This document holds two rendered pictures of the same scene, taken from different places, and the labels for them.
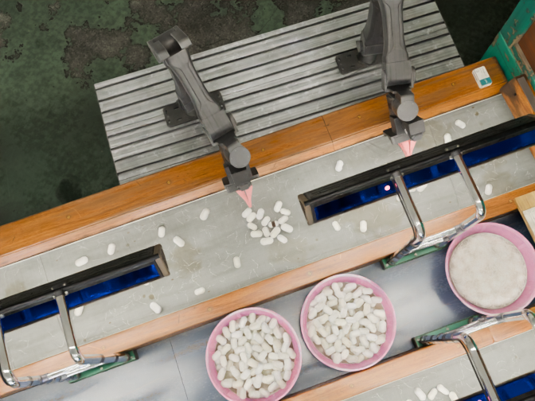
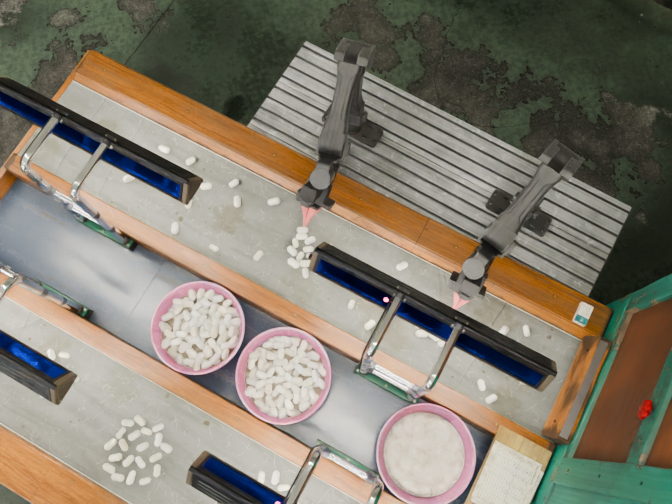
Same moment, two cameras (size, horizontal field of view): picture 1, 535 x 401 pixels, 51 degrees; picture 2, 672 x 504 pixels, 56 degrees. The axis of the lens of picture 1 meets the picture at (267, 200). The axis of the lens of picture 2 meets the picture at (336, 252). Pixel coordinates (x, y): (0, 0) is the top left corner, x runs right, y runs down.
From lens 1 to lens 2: 0.45 m
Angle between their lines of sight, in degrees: 11
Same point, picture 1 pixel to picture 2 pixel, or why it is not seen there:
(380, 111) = not seen: hidden behind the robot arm
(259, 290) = (250, 289)
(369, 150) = (436, 278)
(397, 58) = (508, 224)
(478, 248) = (434, 430)
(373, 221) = not seen: hidden behind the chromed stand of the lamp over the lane
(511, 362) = not seen: outside the picture
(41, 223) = (166, 98)
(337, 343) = (261, 381)
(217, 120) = (334, 139)
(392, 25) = (527, 195)
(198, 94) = (338, 107)
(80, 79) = (327, 36)
